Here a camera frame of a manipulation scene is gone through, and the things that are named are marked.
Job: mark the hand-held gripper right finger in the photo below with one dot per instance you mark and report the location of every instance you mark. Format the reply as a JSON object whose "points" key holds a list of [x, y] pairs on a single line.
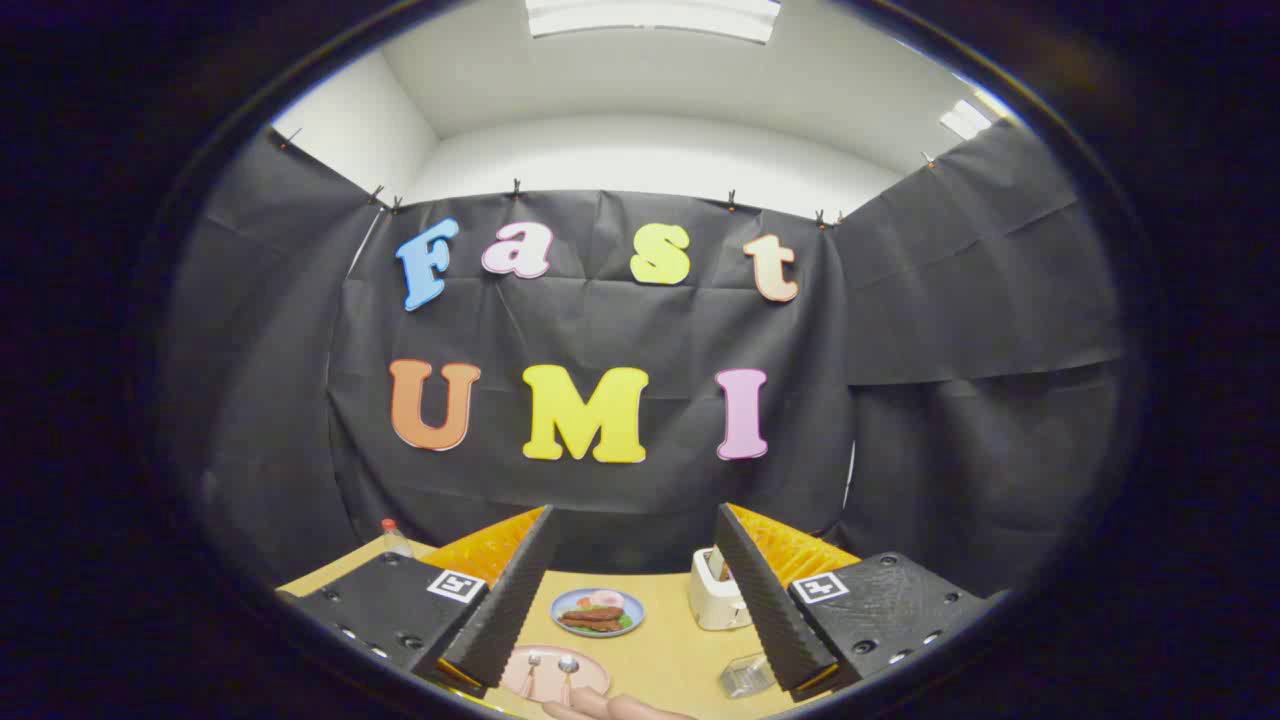
{"points": [[770, 610]]}

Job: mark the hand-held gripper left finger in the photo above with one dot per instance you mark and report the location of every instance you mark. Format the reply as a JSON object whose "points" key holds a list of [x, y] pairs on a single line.
{"points": [[505, 610]]}

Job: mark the white toaster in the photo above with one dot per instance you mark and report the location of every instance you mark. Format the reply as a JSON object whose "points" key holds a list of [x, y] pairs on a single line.
{"points": [[712, 605]]}

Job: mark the blue round plate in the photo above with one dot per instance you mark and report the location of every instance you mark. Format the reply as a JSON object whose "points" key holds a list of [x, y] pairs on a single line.
{"points": [[565, 600]]}

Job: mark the toast slice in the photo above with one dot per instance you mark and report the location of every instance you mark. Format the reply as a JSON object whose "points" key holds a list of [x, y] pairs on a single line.
{"points": [[716, 565]]}

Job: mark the brown meat patty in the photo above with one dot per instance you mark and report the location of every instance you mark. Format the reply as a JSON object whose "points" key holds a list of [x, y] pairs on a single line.
{"points": [[590, 625], [592, 613]]}

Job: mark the pink ham slice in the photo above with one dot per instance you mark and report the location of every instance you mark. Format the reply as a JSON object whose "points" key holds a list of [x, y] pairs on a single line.
{"points": [[606, 598]]}

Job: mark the pink round plate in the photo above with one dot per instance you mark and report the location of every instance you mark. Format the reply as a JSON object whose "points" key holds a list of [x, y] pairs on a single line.
{"points": [[592, 680]]}

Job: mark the clear water bottle red cap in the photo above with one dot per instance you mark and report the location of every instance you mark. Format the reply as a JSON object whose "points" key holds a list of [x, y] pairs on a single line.
{"points": [[396, 542]]}

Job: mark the row of small cloth clips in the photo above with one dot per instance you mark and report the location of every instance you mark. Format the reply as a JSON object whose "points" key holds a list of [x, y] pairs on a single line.
{"points": [[516, 187]]}

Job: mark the small ceiling light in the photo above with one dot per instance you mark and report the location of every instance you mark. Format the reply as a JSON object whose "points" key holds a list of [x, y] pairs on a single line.
{"points": [[965, 118]]}

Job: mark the long ceiling light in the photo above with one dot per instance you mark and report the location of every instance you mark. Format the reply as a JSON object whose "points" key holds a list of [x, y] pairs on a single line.
{"points": [[650, 18]]}

